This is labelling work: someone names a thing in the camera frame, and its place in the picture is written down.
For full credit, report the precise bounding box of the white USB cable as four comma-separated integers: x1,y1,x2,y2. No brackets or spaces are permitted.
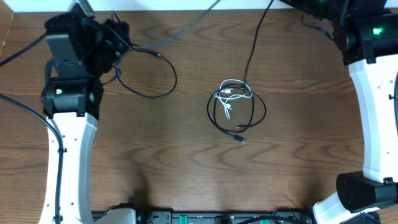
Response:
212,78,253,120

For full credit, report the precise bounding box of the thick black USB cable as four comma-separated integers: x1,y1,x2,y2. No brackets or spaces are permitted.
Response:
206,0,274,145

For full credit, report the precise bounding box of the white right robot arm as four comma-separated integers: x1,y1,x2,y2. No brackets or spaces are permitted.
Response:
288,0,397,223

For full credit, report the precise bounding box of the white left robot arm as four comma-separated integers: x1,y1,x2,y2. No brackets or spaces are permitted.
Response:
39,12,131,223

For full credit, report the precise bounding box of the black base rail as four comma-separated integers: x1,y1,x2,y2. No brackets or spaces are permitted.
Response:
91,210,382,224

